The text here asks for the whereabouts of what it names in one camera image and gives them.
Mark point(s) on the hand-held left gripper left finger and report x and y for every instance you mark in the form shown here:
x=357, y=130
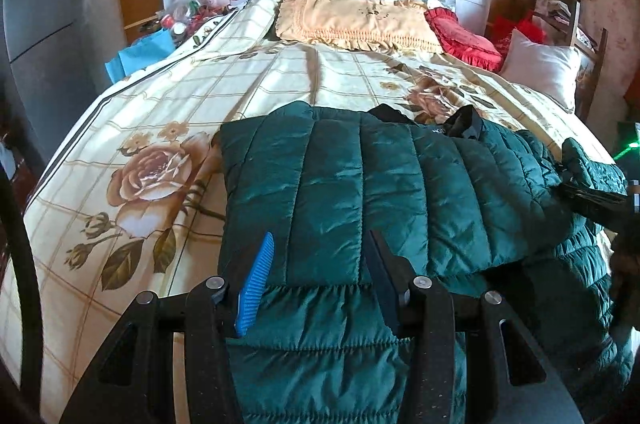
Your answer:
x=255, y=276

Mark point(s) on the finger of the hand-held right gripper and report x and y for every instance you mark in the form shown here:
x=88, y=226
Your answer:
x=592, y=199

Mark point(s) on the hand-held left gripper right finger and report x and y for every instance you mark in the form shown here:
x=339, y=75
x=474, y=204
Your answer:
x=382, y=274

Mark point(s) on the dark green puffer jacket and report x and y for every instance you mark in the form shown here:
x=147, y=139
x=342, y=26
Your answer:
x=380, y=184

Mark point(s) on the white pillow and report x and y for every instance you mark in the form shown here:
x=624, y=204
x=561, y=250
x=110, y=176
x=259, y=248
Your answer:
x=542, y=63

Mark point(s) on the wooden chair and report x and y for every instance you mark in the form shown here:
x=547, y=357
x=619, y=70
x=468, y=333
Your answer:
x=582, y=38

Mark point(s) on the floral cream bed quilt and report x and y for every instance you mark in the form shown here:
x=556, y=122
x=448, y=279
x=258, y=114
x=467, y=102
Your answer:
x=200, y=103

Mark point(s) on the red clothing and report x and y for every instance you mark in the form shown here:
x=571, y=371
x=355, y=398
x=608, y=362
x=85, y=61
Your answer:
x=517, y=26

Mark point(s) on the red frilled pillow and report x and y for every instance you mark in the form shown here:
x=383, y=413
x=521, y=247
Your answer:
x=465, y=38

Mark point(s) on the black curved bar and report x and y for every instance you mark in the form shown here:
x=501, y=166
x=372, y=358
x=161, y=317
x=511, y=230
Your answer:
x=20, y=254

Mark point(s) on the blue paper bag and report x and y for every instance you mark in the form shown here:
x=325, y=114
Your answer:
x=142, y=53

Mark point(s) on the beige frilled pillow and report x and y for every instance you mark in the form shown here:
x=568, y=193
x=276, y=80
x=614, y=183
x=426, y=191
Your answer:
x=350, y=18

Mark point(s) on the pile of bottles and clutter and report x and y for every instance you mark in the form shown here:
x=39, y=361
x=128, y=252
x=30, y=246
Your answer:
x=177, y=16

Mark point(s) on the grey refrigerator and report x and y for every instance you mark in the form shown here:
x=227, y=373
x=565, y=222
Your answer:
x=45, y=28

